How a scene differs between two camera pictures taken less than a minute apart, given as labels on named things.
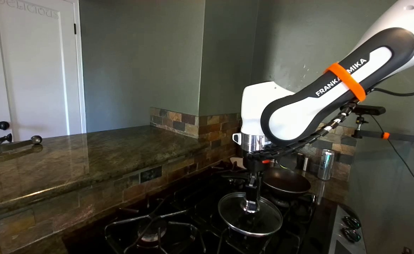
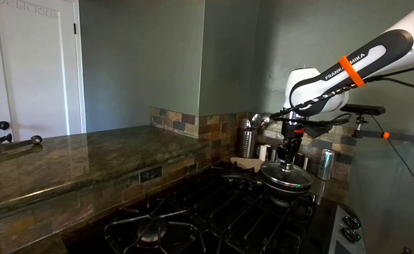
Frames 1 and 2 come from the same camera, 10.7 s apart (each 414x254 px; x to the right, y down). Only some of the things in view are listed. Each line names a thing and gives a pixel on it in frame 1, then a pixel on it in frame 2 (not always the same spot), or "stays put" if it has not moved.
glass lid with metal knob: [249, 218] to [286, 176]
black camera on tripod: [364, 111] stays put
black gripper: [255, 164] to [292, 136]
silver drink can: [327, 164] stays put
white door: [32, 70] stays put
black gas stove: [186, 219] stays put
